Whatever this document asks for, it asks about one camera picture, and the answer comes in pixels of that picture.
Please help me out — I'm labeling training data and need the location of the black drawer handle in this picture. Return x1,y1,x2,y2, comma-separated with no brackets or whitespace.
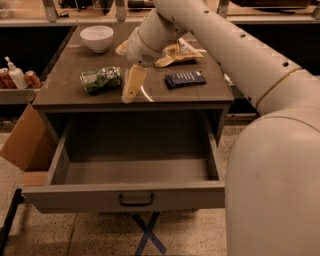
119,194,154,207

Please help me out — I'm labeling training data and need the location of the cardboard box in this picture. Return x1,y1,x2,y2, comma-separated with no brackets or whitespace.
0,104,57,171

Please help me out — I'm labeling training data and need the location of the red can at edge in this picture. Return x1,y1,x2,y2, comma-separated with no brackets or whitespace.
0,68,16,89

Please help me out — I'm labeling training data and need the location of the green crushed soda can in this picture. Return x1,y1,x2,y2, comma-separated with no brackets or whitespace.
80,66,122,95

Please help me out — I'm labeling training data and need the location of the brown chip bag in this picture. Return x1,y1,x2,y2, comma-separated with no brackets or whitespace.
155,38,203,68

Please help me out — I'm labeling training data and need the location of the dark blue snack bar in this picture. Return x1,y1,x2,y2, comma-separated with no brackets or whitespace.
165,71,206,89

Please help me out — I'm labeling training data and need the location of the white pump bottle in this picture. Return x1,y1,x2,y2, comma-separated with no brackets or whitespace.
5,56,28,89

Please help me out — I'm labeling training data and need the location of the red soda can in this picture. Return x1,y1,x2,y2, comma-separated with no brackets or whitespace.
25,70,42,88

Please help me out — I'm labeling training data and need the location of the grey cabinet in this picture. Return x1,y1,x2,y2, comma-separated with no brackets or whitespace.
33,24,233,134

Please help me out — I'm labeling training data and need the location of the white ceramic bowl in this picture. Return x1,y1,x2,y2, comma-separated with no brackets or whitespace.
80,25,114,53

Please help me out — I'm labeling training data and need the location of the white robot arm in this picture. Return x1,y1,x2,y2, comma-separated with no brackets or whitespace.
126,0,320,256

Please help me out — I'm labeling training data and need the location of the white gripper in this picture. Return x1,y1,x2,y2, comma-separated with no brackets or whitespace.
115,27,161,103

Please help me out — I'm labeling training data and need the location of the open grey top drawer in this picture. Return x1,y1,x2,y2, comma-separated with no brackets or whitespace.
22,112,225,213

